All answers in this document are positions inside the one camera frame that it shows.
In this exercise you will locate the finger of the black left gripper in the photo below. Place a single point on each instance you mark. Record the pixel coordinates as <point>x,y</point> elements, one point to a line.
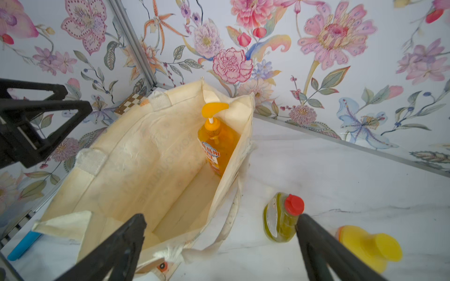
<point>21,141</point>
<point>27,90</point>

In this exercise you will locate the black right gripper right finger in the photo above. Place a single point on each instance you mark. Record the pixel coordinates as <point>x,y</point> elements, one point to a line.
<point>321,253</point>

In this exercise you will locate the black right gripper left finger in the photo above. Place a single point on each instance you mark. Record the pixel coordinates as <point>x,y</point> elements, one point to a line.
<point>116,258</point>

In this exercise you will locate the cream canvas shopping bag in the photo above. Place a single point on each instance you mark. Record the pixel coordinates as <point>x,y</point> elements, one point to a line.
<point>150,162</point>

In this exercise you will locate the large orange pump soap bottle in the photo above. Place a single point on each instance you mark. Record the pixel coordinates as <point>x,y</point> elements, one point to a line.
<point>217,139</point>

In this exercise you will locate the orange bottle yellow cap rear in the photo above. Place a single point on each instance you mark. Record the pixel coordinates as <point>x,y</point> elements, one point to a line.
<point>375,250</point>

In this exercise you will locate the wooden chess board box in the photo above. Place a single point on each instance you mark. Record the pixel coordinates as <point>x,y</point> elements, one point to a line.
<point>126,105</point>

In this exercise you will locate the blue tube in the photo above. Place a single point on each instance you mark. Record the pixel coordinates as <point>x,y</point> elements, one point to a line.
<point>27,242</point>

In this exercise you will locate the aluminium corner post left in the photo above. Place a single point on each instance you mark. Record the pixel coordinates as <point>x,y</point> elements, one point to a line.
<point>137,51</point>

